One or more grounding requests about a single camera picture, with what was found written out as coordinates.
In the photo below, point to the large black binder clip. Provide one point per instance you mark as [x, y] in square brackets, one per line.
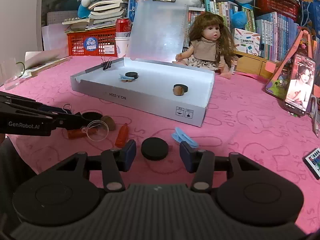
[67, 108]

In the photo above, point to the binder clip on box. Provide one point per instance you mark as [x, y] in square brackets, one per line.
[106, 62]

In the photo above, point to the stack of books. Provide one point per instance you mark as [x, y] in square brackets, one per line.
[104, 13]

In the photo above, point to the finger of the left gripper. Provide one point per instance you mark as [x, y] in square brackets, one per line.
[27, 104]
[61, 120]

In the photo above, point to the clear plastic round lid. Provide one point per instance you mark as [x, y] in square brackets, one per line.
[102, 132]

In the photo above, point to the grey cardboard box tray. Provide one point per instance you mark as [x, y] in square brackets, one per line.
[152, 91]

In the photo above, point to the brown haired doll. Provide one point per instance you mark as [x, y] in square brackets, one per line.
[211, 46]

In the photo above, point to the brown walnut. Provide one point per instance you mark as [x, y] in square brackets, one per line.
[109, 122]

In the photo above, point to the blue plush toy left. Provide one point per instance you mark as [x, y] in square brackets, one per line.
[83, 11]

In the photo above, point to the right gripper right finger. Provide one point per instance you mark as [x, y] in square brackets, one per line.
[201, 163]

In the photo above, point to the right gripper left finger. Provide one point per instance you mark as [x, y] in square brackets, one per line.
[115, 161]

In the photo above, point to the black round puck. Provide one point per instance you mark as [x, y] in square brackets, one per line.
[154, 149]

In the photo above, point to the translucent clipboard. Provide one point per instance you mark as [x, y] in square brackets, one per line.
[158, 30]

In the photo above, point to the pink house phone stand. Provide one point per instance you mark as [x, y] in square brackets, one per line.
[304, 45]

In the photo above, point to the red plastic basket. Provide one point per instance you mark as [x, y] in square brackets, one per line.
[96, 42]

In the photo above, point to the red soda can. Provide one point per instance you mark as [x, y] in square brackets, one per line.
[123, 27]

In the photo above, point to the smartphone on stand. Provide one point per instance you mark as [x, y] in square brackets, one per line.
[300, 85]

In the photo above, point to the small blue hair clip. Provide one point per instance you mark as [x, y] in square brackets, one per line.
[124, 78]

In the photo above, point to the row of shelf books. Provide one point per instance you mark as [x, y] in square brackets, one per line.
[226, 9]

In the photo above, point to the black oval stone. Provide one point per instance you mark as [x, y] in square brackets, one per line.
[132, 74]

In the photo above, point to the white paper cup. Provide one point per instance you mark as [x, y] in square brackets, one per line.
[122, 44]

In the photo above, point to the black ring lid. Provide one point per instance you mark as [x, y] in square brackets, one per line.
[91, 116]

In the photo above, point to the brown nut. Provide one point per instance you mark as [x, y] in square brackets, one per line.
[178, 90]

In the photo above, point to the red basket on shelf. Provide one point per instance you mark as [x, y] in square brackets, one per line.
[287, 8]

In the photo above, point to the book at left edge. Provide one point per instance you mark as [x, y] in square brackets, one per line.
[35, 59]

